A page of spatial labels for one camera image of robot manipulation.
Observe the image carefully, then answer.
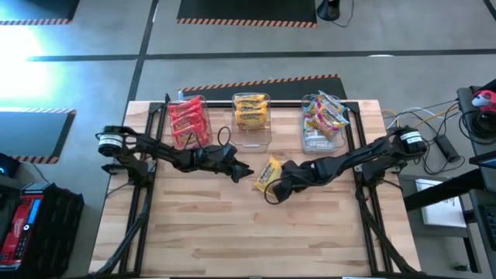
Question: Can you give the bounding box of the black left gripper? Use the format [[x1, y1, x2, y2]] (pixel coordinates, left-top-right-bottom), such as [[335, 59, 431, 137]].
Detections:
[[192, 143, 256, 184]]

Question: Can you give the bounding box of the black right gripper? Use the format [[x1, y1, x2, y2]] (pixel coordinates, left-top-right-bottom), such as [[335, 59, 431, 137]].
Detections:
[[271, 159, 325, 203]]

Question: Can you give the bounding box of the clear plastic bin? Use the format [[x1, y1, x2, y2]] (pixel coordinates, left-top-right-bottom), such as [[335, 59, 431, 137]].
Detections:
[[231, 91, 273, 153], [166, 95, 214, 151], [300, 92, 349, 155]]

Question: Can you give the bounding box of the black hazard-striped floor mat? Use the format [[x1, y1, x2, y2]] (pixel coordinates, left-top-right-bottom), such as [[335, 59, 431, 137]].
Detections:
[[176, 0, 319, 29], [0, 0, 81, 26], [0, 107, 78, 165], [177, 74, 349, 102]]

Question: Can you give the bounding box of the white paper box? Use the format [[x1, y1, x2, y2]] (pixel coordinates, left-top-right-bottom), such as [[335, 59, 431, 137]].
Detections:
[[415, 177, 469, 229]]

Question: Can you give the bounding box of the black desk leg bar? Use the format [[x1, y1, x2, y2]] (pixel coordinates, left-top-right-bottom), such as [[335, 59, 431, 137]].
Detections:
[[402, 168, 487, 213]]

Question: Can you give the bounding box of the black power brick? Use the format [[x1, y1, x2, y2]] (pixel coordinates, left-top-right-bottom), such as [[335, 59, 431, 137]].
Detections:
[[432, 133, 463, 164]]

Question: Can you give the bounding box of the black crate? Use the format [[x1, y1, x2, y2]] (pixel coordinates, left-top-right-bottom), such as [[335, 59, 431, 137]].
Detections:
[[21, 181, 85, 278]]

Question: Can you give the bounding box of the grey side desk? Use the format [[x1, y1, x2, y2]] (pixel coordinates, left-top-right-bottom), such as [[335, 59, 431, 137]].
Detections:
[[456, 85, 496, 164]]

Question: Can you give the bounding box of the red white round object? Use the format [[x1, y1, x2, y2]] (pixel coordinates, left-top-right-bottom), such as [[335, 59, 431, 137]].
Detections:
[[471, 89, 496, 113]]

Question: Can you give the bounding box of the red tool case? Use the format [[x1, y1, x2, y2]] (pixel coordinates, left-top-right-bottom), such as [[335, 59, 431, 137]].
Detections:
[[0, 193, 44, 269]]

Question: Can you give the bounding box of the black device blue light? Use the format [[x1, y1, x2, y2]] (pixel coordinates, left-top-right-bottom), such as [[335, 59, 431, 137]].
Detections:
[[0, 152, 21, 178]]

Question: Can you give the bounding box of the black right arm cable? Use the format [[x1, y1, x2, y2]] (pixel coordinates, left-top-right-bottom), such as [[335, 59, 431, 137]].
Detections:
[[263, 184, 290, 206]]

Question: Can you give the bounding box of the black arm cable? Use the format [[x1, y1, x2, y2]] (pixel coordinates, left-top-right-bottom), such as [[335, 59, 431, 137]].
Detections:
[[263, 184, 290, 206], [181, 125, 233, 152]]

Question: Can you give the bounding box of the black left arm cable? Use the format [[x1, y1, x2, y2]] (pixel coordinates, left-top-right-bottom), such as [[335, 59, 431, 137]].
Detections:
[[181, 125, 233, 152]]

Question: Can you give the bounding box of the black aluminium rig frame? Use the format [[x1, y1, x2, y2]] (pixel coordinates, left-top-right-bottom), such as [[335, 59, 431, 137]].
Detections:
[[89, 99, 422, 278]]

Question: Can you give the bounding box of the yellow cable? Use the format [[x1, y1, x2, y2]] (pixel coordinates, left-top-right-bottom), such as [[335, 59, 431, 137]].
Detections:
[[381, 105, 460, 156]]

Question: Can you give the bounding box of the black coiled cable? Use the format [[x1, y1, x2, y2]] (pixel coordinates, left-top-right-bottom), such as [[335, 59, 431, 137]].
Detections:
[[459, 109, 496, 140]]

